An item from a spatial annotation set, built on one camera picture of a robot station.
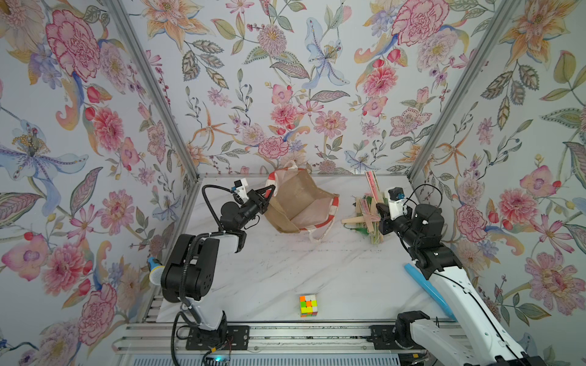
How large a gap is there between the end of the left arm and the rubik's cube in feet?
1.09

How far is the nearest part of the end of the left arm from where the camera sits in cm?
78

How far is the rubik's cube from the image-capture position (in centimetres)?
77
